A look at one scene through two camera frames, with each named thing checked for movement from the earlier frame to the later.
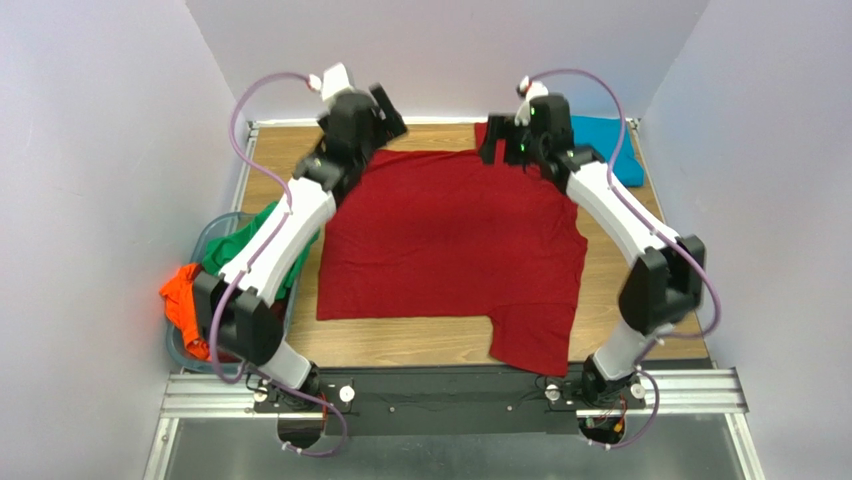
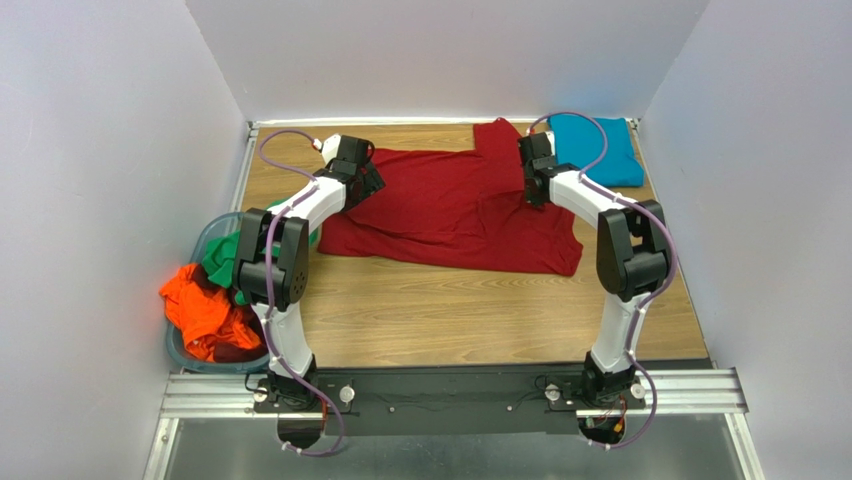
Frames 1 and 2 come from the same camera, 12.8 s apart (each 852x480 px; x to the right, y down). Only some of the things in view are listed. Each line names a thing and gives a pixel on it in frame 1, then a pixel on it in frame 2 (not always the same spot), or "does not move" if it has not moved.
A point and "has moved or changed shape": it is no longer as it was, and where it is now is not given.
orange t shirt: [178, 291] does not move
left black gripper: [386, 108] to [366, 179]
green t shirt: [220, 248] does not move
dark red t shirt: [427, 234] has moved or changed shape
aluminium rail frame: [689, 395] does not move
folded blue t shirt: [602, 133] does not move
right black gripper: [499, 138] to [532, 189]
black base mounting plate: [441, 402] does not move
